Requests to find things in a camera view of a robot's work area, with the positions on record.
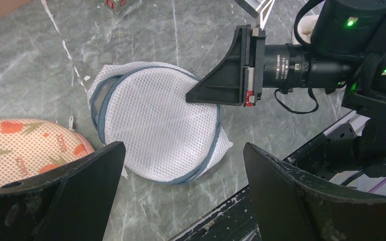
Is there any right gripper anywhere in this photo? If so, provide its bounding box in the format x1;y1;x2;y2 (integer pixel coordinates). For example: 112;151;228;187
185;25;353;107

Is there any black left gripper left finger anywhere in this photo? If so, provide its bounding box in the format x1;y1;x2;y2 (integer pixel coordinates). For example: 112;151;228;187
0;142;126;240

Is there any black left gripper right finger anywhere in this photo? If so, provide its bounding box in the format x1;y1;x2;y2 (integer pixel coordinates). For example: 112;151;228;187
243;143;386;240

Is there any white mesh laundry bag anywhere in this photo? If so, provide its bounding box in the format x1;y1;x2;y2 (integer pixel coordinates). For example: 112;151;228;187
87;61;233;184

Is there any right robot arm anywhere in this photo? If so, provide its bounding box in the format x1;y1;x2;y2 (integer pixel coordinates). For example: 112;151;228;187
186;1;386;186

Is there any floral peach bra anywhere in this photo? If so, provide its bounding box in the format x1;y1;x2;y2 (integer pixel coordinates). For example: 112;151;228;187
0;119;94;187

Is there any beige bra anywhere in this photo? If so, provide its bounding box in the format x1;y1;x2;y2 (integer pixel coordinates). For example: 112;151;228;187
297;15;319;44

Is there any white grey deli box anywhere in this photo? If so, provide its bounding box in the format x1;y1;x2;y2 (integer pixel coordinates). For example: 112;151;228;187
100;0;136;15

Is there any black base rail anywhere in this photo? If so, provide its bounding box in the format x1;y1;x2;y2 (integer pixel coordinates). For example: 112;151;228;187
172;111;368;240

